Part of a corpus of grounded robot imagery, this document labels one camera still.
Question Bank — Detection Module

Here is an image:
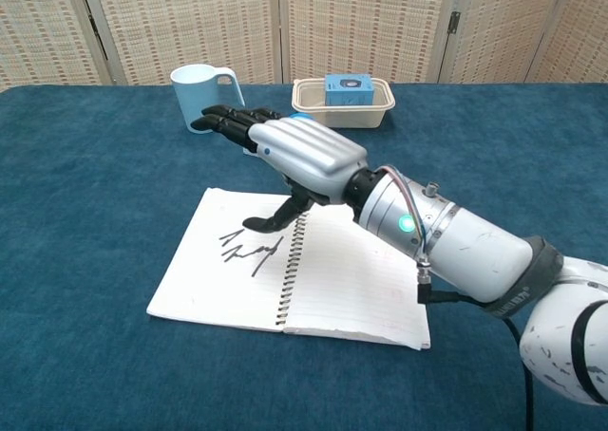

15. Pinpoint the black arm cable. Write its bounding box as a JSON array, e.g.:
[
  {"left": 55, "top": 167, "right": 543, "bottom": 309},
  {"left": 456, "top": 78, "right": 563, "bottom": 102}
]
[{"left": 416, "top": 257, "right": 536, "bottom": 431}]

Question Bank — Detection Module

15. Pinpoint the light blue handled cup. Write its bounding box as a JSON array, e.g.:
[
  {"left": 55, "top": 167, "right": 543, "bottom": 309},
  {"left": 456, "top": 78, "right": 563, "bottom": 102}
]
[{"left": 169, "top": 64, "right": 247, "bottom": 134}]

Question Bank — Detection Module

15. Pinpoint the light blue printed box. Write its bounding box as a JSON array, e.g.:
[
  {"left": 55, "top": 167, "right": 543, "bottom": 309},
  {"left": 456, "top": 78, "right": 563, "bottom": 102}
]
[{"left": 324, "top": 73, "right": 375, "bottom": 107}]

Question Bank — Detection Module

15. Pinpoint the woven folding screen panel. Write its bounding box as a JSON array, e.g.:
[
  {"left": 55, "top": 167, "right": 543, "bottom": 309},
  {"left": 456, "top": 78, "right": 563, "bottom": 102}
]
[
  {"left": 0, "top": 0, "right": 113, "bottom": 91},
  {"left": 437, "top": 0, "right": 569, "bottom": 84},
  {"left": 78, "top": 0, "right": 282, "bottom": 86},
  {"left": 523, "top": 0, "right": 608, "bottom": 84},
  {"left": 278, "top": 0, "right": 461, "bottom": 84}
]

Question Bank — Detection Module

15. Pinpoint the thin multicoloured wrist wire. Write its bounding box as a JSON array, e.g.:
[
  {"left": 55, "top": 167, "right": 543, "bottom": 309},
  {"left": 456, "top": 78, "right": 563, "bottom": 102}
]
[{"left": 382, "top": 164, "right": 429, "bottom": 261}]

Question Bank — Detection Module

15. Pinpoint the brown spiral-bound notebook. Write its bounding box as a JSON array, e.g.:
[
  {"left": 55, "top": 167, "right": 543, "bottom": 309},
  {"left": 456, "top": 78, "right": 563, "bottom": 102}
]
[{"left": 145, "top": 186, "right": 432, "bottom": 352}]

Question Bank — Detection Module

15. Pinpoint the dark teal tablecloth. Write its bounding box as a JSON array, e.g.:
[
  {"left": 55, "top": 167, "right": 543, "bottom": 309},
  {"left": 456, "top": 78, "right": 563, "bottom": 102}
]
[{"left": 0, "top": 82, "right": 608, "bottom": 431}]

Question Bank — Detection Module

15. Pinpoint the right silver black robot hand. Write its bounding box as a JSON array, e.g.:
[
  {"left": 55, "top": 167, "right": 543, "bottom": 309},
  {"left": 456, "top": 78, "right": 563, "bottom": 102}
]
[{"left": 189, "top": 103, "right": 370, "bottom": 234}]

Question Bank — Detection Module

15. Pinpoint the beige rectangular tray container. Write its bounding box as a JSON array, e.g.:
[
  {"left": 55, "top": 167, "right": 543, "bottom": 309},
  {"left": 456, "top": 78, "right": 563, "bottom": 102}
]
[{"left": 291, "top": 77, "right": 396, "bottom": 130}]

